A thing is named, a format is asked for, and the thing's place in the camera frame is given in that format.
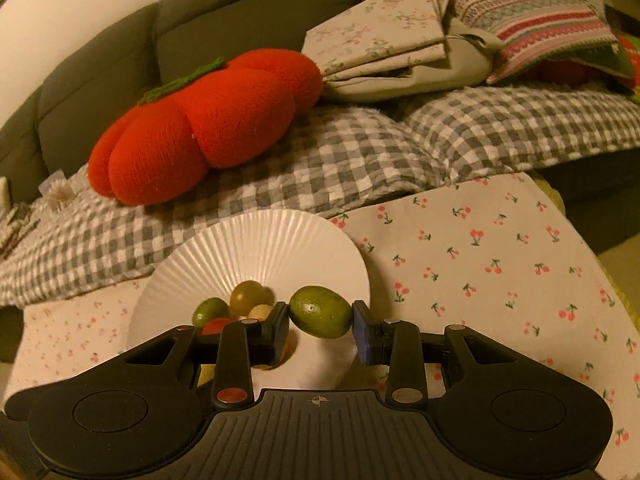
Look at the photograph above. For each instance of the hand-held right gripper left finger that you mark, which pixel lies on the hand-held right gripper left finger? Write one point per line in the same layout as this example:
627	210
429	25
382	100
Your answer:
276	335

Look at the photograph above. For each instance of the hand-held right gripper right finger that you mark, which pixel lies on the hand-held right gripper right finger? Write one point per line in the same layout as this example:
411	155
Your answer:
367	340

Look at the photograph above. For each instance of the small orange tangerine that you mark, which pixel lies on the small orange tangerine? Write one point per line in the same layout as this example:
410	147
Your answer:
289	347

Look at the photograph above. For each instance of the pale yellow round fruit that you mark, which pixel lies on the pale yellow round fruit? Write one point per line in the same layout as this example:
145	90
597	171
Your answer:
260	311

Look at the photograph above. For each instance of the green oval fruit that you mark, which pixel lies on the green oval fruit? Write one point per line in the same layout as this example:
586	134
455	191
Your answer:
320	315

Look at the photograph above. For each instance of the olive green round fruit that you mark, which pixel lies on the olive green round fruit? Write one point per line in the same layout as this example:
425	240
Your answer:
248	295

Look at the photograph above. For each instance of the green and red tomato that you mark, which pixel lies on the green and red tomato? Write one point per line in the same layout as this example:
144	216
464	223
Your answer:
211	309

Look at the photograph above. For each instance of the white ribbed plate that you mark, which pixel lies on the white ribbed plate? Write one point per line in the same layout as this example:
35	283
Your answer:
260	250

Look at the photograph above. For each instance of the cherry print tablecloth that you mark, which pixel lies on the cherry print tablecloth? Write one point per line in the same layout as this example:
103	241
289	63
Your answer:
475	285

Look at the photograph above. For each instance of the grey checked blanket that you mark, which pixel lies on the grey checked blanket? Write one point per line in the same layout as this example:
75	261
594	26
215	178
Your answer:
350	160

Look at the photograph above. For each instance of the red tomato shaped cushion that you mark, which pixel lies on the red tomato shaped cushion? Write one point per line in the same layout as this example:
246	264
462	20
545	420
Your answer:
200	120

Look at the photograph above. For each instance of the clear toothpick holder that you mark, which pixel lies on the clear toothpick holder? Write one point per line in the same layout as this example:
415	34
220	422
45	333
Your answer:
55	190

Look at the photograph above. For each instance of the plain beige folded cloth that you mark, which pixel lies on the plain beige folded cloth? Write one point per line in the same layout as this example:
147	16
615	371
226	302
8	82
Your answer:
450	72

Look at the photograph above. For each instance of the floral patterned cloth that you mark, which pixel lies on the floral patterned cloth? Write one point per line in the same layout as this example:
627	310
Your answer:
12	230

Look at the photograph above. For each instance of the dark green sofa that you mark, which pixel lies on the dark green sofa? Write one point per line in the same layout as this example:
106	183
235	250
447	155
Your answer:
100	75

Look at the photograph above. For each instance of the folded floral beige sheet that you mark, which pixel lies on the folded floral beige sheet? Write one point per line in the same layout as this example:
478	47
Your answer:
380	20

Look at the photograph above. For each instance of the striped pink cushion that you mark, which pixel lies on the striped pink cushion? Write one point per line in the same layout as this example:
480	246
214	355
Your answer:
525	10

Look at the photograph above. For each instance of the red and green cushion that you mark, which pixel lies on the red and green cushion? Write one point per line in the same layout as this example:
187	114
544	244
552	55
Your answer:
627	50

